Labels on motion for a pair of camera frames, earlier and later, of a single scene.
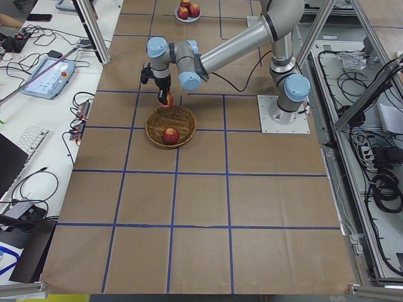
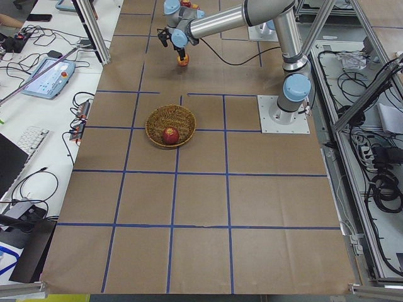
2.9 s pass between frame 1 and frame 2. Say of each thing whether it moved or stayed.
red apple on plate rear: stayed
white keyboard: stayed
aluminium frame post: stayed
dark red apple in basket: stayed
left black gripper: moved
